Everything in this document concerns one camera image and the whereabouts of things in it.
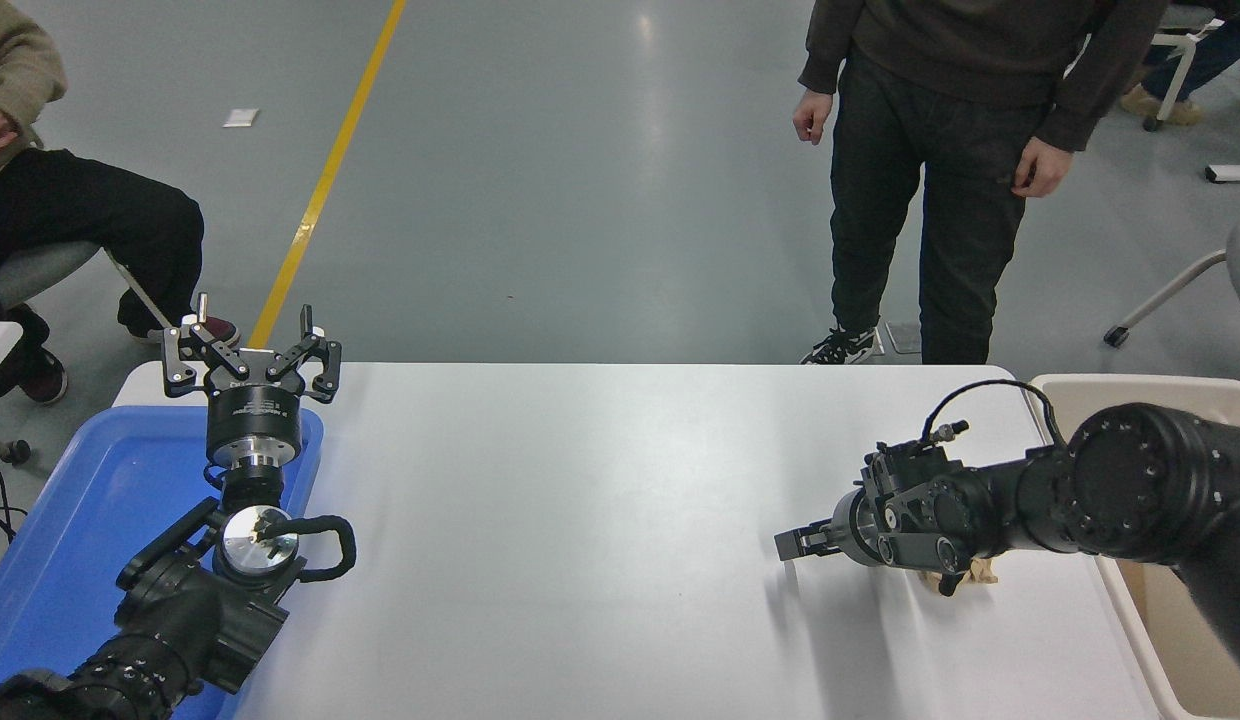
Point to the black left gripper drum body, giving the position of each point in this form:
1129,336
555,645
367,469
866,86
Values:
254,418

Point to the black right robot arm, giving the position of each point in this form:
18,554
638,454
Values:
1130,480

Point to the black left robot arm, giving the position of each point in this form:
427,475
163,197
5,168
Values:
180,620

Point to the person's left hand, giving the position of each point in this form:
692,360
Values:
1042,170

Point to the person's right hand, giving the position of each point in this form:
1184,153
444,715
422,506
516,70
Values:
813,115

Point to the person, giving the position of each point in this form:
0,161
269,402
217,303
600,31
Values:
80,210
1195,60
940,200

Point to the blue plastic tray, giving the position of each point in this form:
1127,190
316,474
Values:
80,520

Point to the large pale bin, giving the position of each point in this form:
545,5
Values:
1170,650

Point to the white paper scrap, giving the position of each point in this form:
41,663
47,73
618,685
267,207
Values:
241,118

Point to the grey square floor plate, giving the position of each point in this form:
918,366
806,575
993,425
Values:
904,338

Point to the white bar on floor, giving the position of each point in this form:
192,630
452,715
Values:
1235,173

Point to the white frame wheeled chair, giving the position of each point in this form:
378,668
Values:
1185,40

